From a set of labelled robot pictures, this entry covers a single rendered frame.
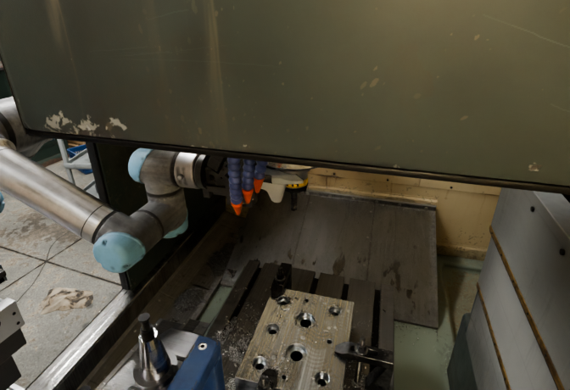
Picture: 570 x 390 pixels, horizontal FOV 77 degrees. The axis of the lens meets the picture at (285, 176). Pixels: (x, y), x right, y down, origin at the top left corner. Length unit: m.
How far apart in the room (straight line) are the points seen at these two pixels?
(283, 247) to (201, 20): 1.44
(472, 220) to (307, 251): 0.79
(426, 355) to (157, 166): 1.12
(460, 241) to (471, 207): 0.19
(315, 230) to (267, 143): 1.43
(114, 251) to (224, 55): 0.47
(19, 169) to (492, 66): 0.75
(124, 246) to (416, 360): 1.08
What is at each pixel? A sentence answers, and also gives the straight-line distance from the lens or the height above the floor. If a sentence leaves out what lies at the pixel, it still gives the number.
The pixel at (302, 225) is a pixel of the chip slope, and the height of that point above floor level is 0.77.
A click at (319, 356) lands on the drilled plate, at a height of 0.99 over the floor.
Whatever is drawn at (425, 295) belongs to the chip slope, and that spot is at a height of 0.68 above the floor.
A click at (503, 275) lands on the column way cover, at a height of 1.20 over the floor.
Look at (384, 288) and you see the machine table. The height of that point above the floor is 0.90.
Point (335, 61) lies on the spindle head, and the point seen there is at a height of 1.68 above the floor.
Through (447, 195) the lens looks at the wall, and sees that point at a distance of 1.80.
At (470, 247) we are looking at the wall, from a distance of 1.96.
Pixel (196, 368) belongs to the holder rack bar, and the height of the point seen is 1.23.
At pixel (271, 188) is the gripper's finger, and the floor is 1.42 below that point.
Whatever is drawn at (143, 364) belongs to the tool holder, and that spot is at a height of 1.25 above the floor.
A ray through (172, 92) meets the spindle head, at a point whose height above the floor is 1.65.
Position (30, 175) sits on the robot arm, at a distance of 0.80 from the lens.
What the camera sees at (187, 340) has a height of 1.22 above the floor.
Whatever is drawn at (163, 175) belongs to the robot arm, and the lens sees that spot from 0.74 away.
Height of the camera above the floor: 1.71
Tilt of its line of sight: 25 degrees down
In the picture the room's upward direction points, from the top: straight up
